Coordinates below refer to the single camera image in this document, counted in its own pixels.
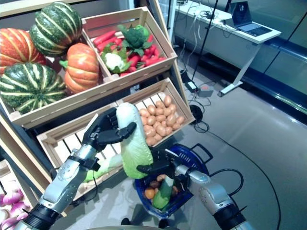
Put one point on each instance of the white cauliflower with leaves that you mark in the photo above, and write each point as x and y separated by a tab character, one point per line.
114	61

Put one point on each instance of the green striped pumpkin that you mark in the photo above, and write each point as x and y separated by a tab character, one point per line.
55	26
31	86

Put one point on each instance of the small orange pumpkin green stem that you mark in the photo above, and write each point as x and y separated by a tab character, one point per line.
81	69

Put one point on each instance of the large wooden pumpkin crate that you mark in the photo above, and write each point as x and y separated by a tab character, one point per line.
60	106

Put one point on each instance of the wooden carrot crate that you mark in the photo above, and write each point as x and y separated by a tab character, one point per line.
148	69

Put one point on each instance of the red carrot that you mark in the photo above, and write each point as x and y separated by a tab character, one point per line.
104	37
108	44
124	74
155	61

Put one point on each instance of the grey laptop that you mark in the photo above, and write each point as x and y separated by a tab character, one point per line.
254	28

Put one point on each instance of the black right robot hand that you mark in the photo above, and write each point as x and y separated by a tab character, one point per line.
168	165

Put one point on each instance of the blue plastic shopping basket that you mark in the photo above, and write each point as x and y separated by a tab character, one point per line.
177	206

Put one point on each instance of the wooden slatted cabbage crate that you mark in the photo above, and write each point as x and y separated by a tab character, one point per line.
72	124

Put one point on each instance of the black round floor socket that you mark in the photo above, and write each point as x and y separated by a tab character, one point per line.
195	112

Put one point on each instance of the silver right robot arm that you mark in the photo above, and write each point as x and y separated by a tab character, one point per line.
211	194

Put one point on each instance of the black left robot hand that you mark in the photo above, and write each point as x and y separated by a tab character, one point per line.
103	134

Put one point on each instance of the wooden potato crate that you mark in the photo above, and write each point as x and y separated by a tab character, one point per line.
178	130

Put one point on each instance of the green broccoli head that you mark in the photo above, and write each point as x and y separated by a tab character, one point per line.
134	38

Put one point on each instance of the grey box red button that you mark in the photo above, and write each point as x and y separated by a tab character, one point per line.
205	91

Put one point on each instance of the wooden onion crate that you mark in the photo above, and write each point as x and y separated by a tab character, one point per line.
4	167

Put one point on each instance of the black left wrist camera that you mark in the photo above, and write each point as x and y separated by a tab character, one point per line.
92	165

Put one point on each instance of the small orange round vegetable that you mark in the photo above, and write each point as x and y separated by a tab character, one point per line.
149	192

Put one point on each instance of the white desk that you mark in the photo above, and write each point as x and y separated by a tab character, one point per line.
266	38

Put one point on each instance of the power adapter brick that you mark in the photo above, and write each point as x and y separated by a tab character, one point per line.
192	85

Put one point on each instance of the black pole stand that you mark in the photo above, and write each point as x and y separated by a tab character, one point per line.
206	36

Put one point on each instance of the large orange striped pumpkin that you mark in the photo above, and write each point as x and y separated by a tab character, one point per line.
16	48

